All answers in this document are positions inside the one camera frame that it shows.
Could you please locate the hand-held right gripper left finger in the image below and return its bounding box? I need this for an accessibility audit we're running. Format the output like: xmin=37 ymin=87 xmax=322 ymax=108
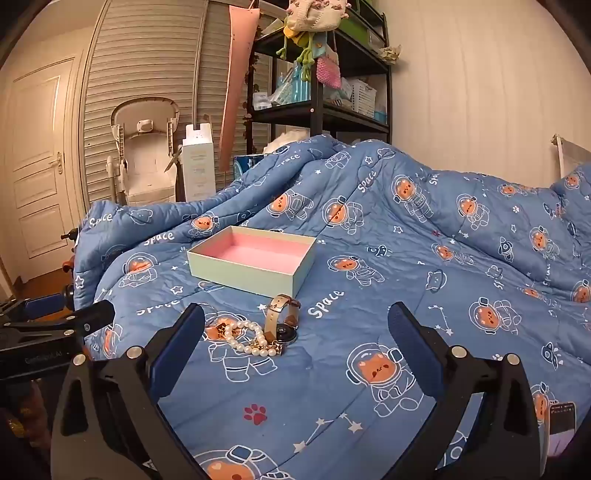
xmin=51 ymin=302 xmax=206 ymax=480

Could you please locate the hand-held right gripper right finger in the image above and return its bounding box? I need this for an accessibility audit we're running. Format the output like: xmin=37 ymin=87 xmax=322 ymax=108
xmin=387 ymin=301 xmax=542 ymax=480

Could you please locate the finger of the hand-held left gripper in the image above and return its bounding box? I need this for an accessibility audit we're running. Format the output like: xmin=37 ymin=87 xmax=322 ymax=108
xmin=0 ymin=300 xmax=116 ymax=344
xmin=0 ymin=286 xmax=77 ymax=325

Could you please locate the pearl bracelet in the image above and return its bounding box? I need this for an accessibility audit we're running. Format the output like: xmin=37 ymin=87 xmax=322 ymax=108
xmin=222 ymin=320 xmax=279 ymax=357

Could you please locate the pale green box pink lining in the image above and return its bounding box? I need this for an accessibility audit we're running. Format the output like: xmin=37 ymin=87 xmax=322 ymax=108
xmin=187 ymin=225 xmax=318 ymax=298

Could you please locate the beige strap wristwatch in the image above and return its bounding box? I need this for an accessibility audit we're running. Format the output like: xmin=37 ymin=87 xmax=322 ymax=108
xmin=264 ymin=294 xmax=302 ymax=344

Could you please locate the blue astronaut print blanket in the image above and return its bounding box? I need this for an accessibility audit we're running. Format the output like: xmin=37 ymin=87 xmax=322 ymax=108
xmin=71 ymin=136 xmax=591 ymax=480

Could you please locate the white panel door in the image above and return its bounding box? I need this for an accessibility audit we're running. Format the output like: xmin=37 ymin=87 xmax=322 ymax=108
xmin=9 ymin=58 xmax=90 ymax=278

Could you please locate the smartphone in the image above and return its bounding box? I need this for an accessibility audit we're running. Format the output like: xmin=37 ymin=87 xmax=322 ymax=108
xmin=547 ymin=401 xmax=579 ymax=462

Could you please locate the white high chair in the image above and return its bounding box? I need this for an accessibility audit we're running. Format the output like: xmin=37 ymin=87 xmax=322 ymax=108
xmin=105 ymin=97 xmax=184 ymax=207

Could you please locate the tall white carton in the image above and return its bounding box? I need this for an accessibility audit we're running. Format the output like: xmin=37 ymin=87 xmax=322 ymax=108
xmin=178 ymin=122 xmax=218 ymax=202

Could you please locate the white fluffy pillow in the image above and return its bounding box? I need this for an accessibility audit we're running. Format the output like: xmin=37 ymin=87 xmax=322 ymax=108
xmin=263 ymin=129 xmax=311 ymax=154

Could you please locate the white plastic basket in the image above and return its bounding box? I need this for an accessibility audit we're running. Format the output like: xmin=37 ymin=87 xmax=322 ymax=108
xmin=344 ymin=78 xmax=378 ymax=117

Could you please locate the louvered closet door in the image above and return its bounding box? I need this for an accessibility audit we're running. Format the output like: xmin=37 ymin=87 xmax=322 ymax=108
xmin=81 ymin=0 xmax=273 ymax=204

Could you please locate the black metal shelf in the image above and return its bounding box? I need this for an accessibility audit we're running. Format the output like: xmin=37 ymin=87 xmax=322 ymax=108
xmin=245 ymin=0 xmax=394 ymax=155

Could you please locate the pink hanging strip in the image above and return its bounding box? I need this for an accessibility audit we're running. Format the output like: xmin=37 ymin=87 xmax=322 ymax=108
xmin=219 ymin=4 xmax=257 ymax=160

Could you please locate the pink knitted pouch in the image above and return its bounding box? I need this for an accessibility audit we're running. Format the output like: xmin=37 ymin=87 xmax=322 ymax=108
xmin=316 ymin=46 xmax=343 ymax=89

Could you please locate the green frog plush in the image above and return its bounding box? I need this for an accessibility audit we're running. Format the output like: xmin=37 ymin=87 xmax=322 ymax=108
xmin=277 ymin=27 xmax=325 ymax=83

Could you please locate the cream knitted plush bag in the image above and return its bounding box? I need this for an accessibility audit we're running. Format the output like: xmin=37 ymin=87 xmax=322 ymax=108
xmin=284 ymin=0 xmax=352 ymax=32

